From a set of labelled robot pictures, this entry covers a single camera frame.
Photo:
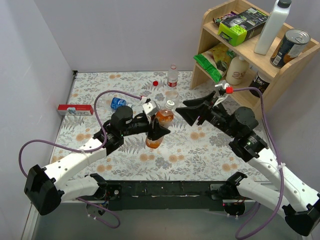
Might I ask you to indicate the black jar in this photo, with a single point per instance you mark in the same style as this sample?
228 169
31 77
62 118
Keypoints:
260 81

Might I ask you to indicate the snack packet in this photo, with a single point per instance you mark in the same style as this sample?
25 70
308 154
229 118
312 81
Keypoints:
218 20

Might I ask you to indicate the wooden shelf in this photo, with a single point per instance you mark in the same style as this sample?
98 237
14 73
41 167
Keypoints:
281 78

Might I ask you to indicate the red label water bottle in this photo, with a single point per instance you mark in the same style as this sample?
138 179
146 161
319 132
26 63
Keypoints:
172 76

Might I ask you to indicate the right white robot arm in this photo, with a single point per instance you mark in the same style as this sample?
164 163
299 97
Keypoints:
293 200

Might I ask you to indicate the orange juice bottle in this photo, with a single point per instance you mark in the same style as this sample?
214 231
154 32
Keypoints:
165 117

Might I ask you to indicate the white tall bottle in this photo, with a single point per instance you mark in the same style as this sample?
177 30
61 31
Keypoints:
272 26

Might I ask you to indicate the green black box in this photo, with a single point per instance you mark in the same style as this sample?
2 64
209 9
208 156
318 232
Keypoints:
242 27

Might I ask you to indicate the black base frame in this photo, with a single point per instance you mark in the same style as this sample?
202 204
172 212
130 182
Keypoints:
118 195

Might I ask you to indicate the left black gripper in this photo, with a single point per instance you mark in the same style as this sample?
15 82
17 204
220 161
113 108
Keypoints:
152 124

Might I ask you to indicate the blue label water bottle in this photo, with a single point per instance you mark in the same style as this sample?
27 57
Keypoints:
112 103

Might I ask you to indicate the clear jar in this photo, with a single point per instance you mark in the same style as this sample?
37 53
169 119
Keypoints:
173 95

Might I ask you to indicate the red toothpaste box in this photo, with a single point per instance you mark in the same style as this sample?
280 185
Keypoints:
75 109

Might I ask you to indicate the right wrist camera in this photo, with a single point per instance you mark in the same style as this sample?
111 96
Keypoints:
224 89

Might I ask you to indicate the green chip bag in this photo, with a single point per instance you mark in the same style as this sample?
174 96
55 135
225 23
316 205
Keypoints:
216 61

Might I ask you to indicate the tin can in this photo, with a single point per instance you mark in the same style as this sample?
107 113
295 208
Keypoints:
291 45

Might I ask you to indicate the cream round bottle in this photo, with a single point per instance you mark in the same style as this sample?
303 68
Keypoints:
237 70

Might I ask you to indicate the white juice bottle cap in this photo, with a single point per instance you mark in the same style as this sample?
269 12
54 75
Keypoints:
169 105

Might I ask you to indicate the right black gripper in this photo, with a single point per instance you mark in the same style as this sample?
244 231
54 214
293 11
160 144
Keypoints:
201 114

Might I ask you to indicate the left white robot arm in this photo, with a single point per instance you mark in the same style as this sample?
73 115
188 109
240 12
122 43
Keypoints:
48 186

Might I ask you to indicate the red bottle cap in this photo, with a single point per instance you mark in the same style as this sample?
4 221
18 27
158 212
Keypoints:
155 83

